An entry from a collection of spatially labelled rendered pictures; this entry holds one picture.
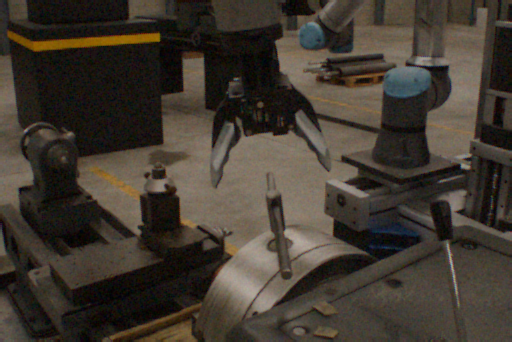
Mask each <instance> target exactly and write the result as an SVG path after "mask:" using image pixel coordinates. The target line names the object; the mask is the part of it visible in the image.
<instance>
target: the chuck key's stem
mask: <svg viewBox="0 0 512 342"><path fill-rule="evenodd" d="M266 200H267V211H268V217H269V223H270V229H271V232H273V234H274V229H273V217H272V211H271V208H272V207H273V206H279V207H280V211H281V221H282V225H283V230H284V231H285V230H286V224H285V218H284V212H283V206H282V199H281V191H279V190H277V189H272V190H269V191H267V193H266Z"/></svg>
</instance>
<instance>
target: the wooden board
mask: <svg viewBox="0 0 512 342"><path fill-rule="evenodd" d="M202 303H203V302H202ZM202 303H201V304H202ZM201 304H195V305H193V306H191V307H189V308H187V309H185V308H184V309H182V310H181V311H179V312H177V313H174V314H171V315H170V316H167V317H165V318H160V319H157V320H154V321H153V322H149V323H148V324H144V325H142V326H137V327H134V328H133V329H128V330H126V331H123V332H122V333H123V335H122V333H117V334H115V335H113V336H111V337H110V336H109V338H108V337H106V338H105V340H104V339H103V340H102V342H133V340H134V342H162V340H163V342H197V339H196V338H195V337H194V336H191V320H192V314H194V313H196V312H199V311H200V309H201ZM138 327H139V328H140V329H139V328H138ZM155 332H156V333H155ZM152 333H153V334H152ZM146 335H147V336H146ZM148 335H150V336H151V337H150V336H148ZM158 335H159V336H158ZM158 337H159V338H158ZM156 338H157V339H156ZM143 339H145V340H143ZM135 340H136V341H135ZM139 340H140V341H139Z"/></svg>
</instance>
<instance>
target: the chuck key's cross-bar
mask: <svg viewBox="0 0 512 342"><path fill-rule="evenodd" d="M267 188H268V191H269V190H272V189H276V187H275V182H274V174H273V173H272V172H268V173H267ZM271 211H272V217H273V229H274V235H275V241H276V246H277V252H278V258H279V264H280V275H281V278H282V279H284V280H290V279H291V278H292V277H293V271H292V267H291V263H290V259H289V255H288V250H287V242H286V237H285V234H284V230H283V225H282V221H281V211H280V207H279V206H273V207H272V208H271Z"/></svg>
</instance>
